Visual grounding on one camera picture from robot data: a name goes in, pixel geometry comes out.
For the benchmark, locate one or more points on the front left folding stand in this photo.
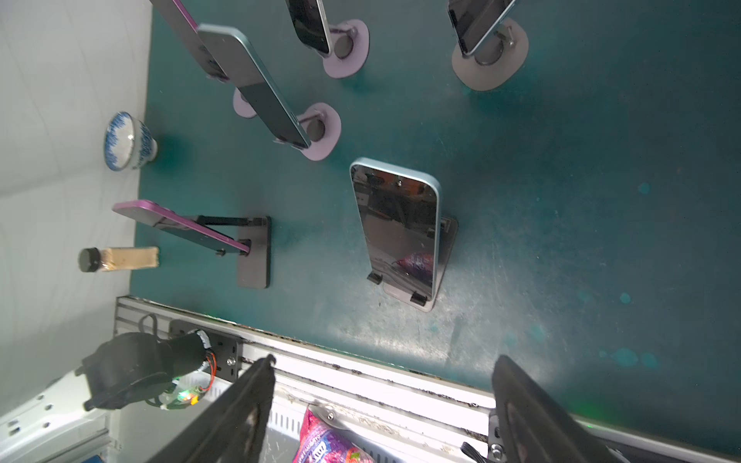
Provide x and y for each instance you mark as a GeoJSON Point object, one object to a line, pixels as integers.
{"type": "Point", "coordinates": [253, 268]}

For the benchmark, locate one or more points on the back centre round stand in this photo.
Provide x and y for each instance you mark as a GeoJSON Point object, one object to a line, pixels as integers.
{"type": "Point", "coordinates": [350, 49]}

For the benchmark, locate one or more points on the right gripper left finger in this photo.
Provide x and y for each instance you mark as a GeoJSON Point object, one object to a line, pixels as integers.
{"type": "Point", "coordinates": [232, 429]}

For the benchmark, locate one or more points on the middle round stand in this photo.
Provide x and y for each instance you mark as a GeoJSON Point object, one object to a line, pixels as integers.
{"type": "Point", "coordinates": [323, 126]}

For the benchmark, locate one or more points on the purple phone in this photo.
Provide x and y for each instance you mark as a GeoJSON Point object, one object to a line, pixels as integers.
{"type": "Point", "coordinates": [196, 229]}

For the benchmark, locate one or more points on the front right folding stand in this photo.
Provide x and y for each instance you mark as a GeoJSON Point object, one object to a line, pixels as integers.
{"type": "Point", "coordinates": [443, 260]}

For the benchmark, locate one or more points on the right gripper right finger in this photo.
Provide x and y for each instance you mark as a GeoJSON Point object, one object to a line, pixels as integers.
{"type": "Point", "coordinates": [534, 427]}

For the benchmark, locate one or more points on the back right round stand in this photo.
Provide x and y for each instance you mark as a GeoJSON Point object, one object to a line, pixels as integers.
{"type": "Point", "coordinates": [496, 61]}

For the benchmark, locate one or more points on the back left round stand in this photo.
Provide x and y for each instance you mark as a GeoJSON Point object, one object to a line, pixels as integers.
{"type": "Point", "coordinates": [242, 107]}

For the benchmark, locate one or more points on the blue white ceramic bowl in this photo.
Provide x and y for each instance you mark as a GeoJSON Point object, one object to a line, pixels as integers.
{"type": "Point", "coordinates": [128, 143]}

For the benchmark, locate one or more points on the back centre phone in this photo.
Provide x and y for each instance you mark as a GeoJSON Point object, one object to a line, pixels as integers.
{"type": "Point", "coordinates": [310, 25]}

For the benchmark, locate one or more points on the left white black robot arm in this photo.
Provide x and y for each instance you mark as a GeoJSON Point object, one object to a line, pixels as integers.
{"type": "Point", "coordinates": [69, 420]}

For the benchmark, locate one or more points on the back right tilted phone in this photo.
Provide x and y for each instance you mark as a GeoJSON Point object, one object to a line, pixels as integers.
{"type": "Point", "coordinates": [474, 21]}

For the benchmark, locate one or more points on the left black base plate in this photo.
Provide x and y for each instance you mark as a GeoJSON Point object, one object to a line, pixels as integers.
{"type": "Point", "coordinates": [223, 347]}

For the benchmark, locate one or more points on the pink snack bag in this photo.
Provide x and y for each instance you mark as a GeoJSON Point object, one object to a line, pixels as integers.
{"type": "Point", "coordinates": [321, 443]}

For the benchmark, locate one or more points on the black capped glass bottle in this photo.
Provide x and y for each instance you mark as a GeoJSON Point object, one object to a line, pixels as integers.
{"type": "Point", "coordinates": [92, 260]}

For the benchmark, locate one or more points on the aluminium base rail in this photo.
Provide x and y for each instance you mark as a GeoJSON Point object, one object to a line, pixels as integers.
{"type": "Point", "coordinates": [404, 414]}

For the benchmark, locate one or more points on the folding stand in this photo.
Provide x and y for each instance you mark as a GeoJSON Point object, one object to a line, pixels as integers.
{"type": "Point", "coordinates": [443, 260]}
{"type": "Point", "coordinates": [253, 268]}

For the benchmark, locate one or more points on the back left phone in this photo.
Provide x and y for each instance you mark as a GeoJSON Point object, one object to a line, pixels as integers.
{"type": "Point", "coordinates": [185, 28]}

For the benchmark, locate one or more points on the round stand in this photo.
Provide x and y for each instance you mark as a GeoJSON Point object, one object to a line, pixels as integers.
{"type": "Point", "coordinates": [242, 107]}
{"type": "Point", "coordinates": [350, 49]}
{"type": "Point", "coordinates": [496, 61]}
{"type": "Point", "coordinates": [323, 126]}

